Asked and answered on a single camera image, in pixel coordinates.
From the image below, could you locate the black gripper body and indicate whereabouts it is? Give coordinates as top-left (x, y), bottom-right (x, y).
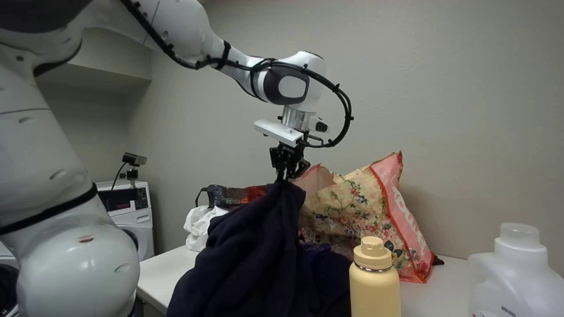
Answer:
top-left (268, 142), bottom-right (313, 170)

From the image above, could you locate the dark navy garment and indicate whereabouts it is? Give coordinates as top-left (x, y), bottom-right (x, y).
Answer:
top-left (166, 177), bottom-right (353, 317)

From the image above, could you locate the floral bag with red sides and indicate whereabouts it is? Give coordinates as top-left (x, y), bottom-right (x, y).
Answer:
top-left (293, 149), bottom-right (446, 285)

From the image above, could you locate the white cloth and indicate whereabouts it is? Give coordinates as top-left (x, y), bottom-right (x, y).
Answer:
top-left (182, 204), bottom-right (230, 253)

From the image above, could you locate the tan water bottle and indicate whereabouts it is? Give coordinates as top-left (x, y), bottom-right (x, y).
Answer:
top-left (350, 234), bottom-right (404, 317)

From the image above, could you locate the black webcam on stand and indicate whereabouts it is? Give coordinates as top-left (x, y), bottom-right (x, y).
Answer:
top-left (112, 151), bottom-right (149, 190)

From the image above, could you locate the translucent plastic jug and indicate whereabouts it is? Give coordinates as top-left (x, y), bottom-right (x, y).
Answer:
top-left (468, 221), bottom-right (564, 317)

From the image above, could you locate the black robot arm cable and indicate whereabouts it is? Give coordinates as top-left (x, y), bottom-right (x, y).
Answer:
top-left (0, 0), bottom-right (357, 235)

